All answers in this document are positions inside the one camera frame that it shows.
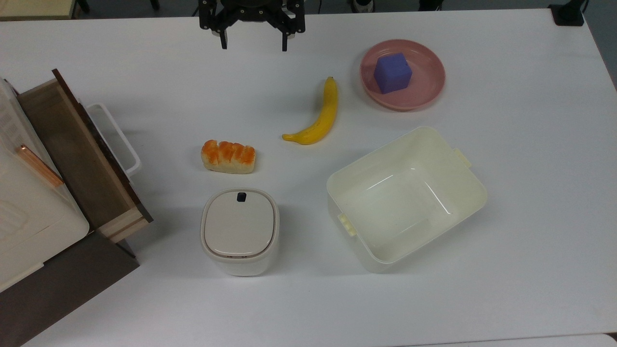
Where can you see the black table clamp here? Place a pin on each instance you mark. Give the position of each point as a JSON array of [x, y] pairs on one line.
[[568, 13]]

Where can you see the toy bread loaf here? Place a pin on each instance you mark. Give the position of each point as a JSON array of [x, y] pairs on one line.
[[228, 157]]

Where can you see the purple cube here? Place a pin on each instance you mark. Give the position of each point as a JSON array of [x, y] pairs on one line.
[[392, 73]]

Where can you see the wooden side table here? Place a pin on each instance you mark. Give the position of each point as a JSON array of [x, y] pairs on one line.
[[33, 8]]

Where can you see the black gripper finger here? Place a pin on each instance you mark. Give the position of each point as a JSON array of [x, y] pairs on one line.
[[285, 42], [223, 40]]

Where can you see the cream plastic storage box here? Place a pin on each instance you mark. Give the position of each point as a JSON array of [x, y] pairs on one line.
[[29, 212]]

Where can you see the pink plate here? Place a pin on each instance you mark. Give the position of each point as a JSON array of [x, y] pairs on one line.
[[424, 91]]

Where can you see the cream plastic bin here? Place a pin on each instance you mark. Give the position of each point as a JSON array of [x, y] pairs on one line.
[[405, 202]]

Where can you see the dark wood cabinet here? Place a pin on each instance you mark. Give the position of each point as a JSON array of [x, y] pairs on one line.
[[58, 289]]

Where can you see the orange latch on box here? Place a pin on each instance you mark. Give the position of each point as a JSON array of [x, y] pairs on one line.
[[39, 166]]

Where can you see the small white lidded trash can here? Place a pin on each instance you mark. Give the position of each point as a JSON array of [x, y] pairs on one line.
[[239, 231]]

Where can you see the yellow toy banana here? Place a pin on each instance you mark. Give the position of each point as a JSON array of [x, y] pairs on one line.
[[322, 120]]

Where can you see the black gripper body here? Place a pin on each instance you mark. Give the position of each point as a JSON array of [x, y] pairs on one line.
[[250, 12]]

